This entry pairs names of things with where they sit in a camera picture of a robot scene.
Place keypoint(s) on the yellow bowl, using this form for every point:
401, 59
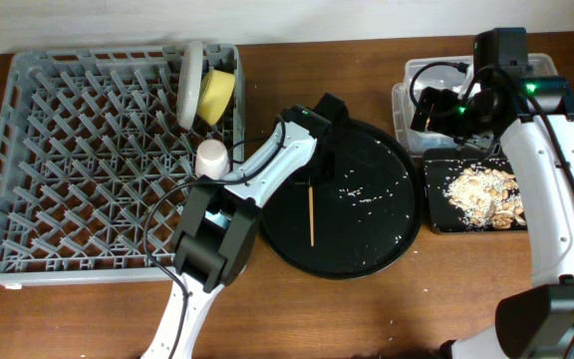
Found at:
216, 89

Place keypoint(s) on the round black tray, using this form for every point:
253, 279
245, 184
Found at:
365, 218

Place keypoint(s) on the grey dishwasher rack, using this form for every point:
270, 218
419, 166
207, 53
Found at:
89, 144

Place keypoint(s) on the pink plastic cup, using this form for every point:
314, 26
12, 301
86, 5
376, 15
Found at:
212, 159

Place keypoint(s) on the grey round plate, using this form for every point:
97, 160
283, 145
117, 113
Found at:
189, 84

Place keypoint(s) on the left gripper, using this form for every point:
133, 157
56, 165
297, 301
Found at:
328, 170

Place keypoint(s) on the wooden chopstick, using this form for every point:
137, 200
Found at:
311, 215

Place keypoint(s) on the food scraps and rice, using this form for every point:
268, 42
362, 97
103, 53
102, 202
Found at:
486, 199

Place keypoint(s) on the clear plastic bin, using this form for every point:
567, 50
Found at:
416, 143

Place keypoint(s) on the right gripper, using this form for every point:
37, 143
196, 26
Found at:
440, 122

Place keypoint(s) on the black rectangular tray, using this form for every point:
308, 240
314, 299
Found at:
440, 166

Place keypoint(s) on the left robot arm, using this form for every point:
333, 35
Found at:
208, 257

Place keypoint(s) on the blue plastic cup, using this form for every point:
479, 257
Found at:
218, 218

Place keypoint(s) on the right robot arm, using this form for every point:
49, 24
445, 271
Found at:
504, 106

